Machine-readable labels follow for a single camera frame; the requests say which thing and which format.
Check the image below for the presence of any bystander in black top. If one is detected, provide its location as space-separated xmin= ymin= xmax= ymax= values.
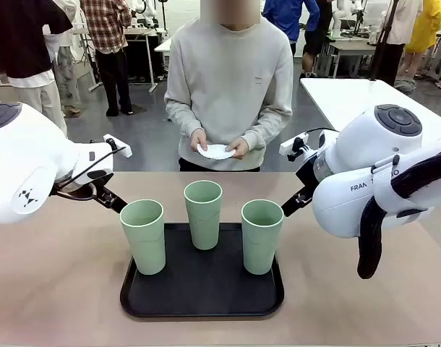
xmin=0 ymin=0 xmax=74 ymax=137

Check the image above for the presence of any person's right hand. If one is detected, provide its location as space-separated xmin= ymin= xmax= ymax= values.
xmin=190 ymin=129 xmax=210 ymax=153

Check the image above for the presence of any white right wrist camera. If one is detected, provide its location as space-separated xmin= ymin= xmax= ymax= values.
xmin=279 ymin=133 xmax=312 ymax=163

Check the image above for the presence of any white side table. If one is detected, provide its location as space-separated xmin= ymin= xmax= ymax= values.
xmin=299 ymin=77 xmax=441 ymax=149

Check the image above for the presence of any bystander in plaid shirt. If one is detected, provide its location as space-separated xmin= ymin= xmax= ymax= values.
xmin=79 ymin=0 xmax=134 ymax=117

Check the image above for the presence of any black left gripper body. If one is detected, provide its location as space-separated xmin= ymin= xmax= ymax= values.
xmin=53 ymin=169 xmax=115 ymax=202

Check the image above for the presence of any grey cloth bundle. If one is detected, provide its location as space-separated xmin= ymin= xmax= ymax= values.
xmin=393 ymin=77 xmax=417 ymax=96

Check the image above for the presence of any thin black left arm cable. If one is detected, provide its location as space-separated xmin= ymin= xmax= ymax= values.
xmin=52 ymin=139 xmax=128 ymax=198

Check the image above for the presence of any bystander in blue jacket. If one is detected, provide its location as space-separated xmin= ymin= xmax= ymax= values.
xmin=262 ymin=0 xmax=321 ymax=79

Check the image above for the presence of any white background desk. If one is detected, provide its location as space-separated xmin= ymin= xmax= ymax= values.
xmin=124 ymin=27 xmax=171 ymax=93

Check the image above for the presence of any black tripod pole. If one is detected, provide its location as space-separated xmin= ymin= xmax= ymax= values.
xmin=368 ymin=0 xmax=401 ymax=82

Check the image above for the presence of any person's right forearm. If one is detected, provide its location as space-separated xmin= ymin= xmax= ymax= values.
xmin=164 ymin=97 xmax=203 ymax=144

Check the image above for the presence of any bystander in yellow coat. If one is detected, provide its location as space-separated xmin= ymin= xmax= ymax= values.
xmin=397 ymin=0 xmax=441 ymax=81

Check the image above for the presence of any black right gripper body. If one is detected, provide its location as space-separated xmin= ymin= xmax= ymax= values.
xmin=295 ymin=154 xmax=320 ymax=196

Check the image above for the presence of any person's left forearm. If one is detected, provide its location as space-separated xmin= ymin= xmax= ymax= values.
xmin=241 ymin=104 xmax=294 ymax=151

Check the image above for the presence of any white scalloped paper coaster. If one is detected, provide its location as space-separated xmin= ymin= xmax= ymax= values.
xmin=197 ymin=143 xmax=236 ymax=161

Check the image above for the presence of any grey background desk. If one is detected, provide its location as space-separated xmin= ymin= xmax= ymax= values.
xmin=320 ymin=34 xmax=379 ymax=79

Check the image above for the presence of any pale green plastic cup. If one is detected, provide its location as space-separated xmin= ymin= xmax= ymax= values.
xmin=241 ymin=200 xmax=284 ymax=276
xmin=183 ymin=180 xmax=223 ymax=251
xmin=119 ymin=200 xmax=167 ymax=276

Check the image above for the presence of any person's left hand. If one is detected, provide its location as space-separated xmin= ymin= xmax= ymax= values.
xmin=224 ymin=139 xmax=251 ymax=160

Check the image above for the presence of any person in beige sweatshirt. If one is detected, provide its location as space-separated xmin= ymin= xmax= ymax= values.
xmin=163 ymin=0 xmax=294 ymax=173

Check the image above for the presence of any bystander in patterned trousers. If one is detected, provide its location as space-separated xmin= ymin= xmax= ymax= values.
xmin=43 ymin=0 xmax=82 ymax=116

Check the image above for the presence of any bystander in white shirt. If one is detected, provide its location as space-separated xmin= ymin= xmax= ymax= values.
xmin=372 ymin=0 xmax=424 ymax=87

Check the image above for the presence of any black plastic tray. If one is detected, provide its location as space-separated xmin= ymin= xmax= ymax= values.
xmin=119 ymin=222 xmax=285 ymax=319

